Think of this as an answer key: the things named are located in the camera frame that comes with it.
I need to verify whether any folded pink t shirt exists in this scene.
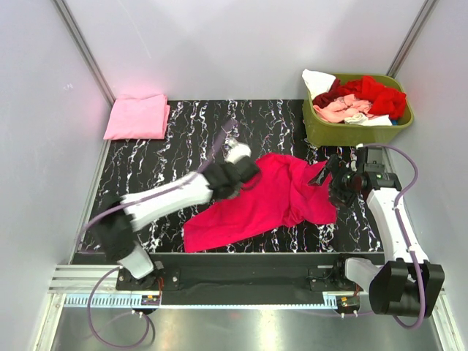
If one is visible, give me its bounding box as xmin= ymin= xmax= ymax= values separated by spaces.
xmin=103 ymin=94 xmax=170 ymax=140

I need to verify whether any left aluminium corner post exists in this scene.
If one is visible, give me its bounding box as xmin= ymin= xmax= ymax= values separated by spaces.
xmin=51 ymin=0 xmax=116 ymax=107

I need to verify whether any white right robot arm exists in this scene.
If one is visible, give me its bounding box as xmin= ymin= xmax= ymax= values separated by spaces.
xmin=309 ymin=144 xmax=445 ymax=322

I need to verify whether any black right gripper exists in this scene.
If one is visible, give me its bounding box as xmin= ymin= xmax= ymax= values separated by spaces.
xmin=307 ymin=155 xmax=362 ymax=208

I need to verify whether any white cloth in basket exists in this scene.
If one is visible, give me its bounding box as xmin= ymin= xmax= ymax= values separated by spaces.
xmin=302 ymin=69 xmax=336 ymax=99

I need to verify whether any aluminium frame rail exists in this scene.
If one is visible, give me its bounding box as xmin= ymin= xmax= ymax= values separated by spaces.
xmin=47 ymin=264 xmax=448 ymax=296

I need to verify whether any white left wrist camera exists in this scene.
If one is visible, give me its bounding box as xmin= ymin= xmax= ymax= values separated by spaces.
xmin=224 ymin=137 xmax=252 ymax=164

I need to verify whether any black marbled table mat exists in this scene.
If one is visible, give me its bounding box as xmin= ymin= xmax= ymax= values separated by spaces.
xmin=89 ymin=99 xmax=383 ymax=254

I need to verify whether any peach garment in basket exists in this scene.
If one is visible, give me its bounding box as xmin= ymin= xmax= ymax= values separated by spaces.
xmin=313 ymin=94 xmax=372 ymax=124

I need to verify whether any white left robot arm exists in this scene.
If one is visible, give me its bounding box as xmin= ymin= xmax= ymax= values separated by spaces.
xmin=89 ymin=156 xmax=260 ymax=290

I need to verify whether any magenta t shirt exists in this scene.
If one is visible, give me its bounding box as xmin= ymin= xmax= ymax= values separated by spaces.
xmin=183 ymin=154 xmax=337 ymax=253

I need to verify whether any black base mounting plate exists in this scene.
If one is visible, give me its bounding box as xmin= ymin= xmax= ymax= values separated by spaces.
xmin=115 ymin=252 xmax=375 ymax=306

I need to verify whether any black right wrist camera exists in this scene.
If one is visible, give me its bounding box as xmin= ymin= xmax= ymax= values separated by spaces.
xmin=356 ymin=146 xmax=385 ymax=173

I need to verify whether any dark red garment in basket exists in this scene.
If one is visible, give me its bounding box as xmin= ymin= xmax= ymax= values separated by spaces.
xmin=312 ymin=78 xmax=341 ymax=108

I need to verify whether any right aluminium corner post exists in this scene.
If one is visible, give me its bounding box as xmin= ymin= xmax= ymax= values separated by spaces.
xmin=386 ymin=0 xmax=439 ymax=78

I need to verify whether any olive green plastic basket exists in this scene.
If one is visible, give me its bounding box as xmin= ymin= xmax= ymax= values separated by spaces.
xmin=303 ymin=73 xmax=414 ymax=146

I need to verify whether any aluminium corner post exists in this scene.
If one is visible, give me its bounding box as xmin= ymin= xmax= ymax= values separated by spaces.
xmin=386 ymin=0 xmax=439 ymax=78
xmin=51 ymin=0 xmax=116 ymax=107

